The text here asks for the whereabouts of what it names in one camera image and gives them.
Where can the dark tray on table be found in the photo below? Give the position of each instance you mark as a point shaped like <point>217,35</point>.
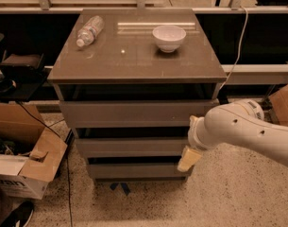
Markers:
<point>24,68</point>

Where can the grey bottom drawer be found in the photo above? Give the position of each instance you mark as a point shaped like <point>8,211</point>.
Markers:
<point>136,171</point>

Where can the clear plastic water bottle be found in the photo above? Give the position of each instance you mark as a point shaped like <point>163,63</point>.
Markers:
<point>89,32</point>

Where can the black side table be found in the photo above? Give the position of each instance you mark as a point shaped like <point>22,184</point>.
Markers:
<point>14,90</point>

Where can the white ceramic bowl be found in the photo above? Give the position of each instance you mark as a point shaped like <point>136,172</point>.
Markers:
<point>168,38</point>

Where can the open cardboard box left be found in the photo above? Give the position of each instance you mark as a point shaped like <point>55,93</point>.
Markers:
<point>30,153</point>

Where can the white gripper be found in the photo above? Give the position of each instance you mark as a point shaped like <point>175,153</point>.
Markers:
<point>193,135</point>

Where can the grey drawer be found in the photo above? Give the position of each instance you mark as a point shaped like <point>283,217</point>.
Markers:
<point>136,171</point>
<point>131,147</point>
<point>133,114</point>

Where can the grey top drawer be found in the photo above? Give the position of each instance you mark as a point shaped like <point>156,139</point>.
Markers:
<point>133,114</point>

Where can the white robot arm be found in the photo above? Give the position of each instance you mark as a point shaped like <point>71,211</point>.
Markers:
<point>241,124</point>

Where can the cardboard box right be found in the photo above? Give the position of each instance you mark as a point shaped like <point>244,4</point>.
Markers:
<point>279,101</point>

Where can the grey drawer cabinet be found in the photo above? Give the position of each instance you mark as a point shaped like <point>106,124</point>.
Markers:
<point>124,64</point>

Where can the black shoe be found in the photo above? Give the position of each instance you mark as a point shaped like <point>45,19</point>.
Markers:
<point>21,216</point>

